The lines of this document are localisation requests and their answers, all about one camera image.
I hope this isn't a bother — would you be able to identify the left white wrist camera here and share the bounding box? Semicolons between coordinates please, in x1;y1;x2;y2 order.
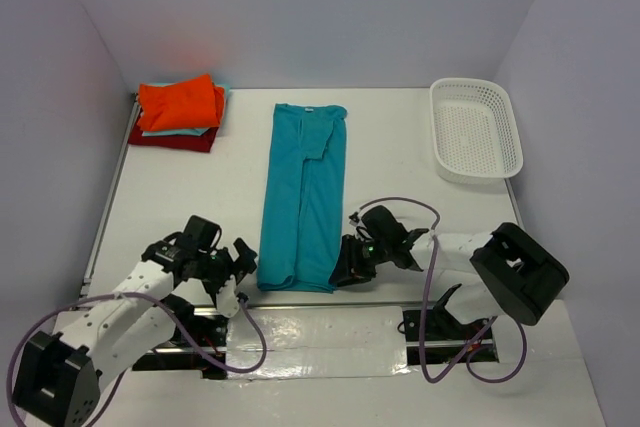
214;275;240;319

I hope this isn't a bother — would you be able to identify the white laundry basket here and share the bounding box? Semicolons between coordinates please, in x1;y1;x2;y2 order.
429;78;524;185

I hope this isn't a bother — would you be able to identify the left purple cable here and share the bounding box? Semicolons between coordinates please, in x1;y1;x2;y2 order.
8;291;268;427

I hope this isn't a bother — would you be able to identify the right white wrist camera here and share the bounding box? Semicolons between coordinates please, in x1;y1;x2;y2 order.
349;211;363;229

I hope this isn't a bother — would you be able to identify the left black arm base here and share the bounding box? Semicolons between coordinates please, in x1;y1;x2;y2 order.
132;296;228;380

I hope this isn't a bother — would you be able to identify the dark teal t shirt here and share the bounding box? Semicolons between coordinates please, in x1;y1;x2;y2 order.
257;104;347;293

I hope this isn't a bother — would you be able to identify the orange t shirt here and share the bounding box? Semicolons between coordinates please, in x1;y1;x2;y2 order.
137;74;227;133

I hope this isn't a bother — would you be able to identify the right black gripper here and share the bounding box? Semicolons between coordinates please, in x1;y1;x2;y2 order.
330;233;391;287

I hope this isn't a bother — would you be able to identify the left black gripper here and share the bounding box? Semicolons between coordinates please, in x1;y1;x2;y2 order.
195;237;256;302

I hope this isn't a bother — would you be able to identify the dark red t shirt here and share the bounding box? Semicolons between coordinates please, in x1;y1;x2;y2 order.
128;126;218;153

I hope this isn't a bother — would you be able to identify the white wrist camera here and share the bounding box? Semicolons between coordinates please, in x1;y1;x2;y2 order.
214;275;240;319
349;211;363;229

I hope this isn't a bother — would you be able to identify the shiny taped white panel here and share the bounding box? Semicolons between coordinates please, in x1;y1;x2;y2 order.
228;306;409;380

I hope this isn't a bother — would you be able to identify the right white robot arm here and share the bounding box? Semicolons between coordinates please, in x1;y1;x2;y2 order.
330;205;570;338

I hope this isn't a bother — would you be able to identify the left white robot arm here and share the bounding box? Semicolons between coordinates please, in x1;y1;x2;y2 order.
6;216;262;426

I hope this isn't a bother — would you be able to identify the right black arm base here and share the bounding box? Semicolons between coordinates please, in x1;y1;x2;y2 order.
396;302;489;367

